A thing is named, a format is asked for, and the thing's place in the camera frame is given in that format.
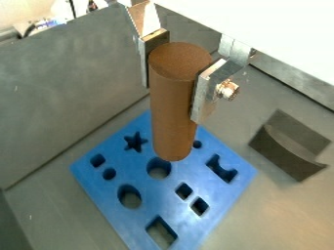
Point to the grey metal side panel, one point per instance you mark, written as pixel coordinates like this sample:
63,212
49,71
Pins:
65,80

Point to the dark grey curved block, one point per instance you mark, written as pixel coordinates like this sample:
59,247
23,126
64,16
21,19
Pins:
290,145

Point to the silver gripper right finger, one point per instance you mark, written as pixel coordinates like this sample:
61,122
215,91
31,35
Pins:
214,84

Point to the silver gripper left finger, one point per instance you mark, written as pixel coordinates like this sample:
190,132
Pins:
151,35

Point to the blue shape sorter board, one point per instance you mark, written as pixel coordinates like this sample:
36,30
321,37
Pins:
163,205

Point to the brown cylinder peg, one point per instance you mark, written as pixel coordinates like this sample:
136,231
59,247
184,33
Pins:
174,65

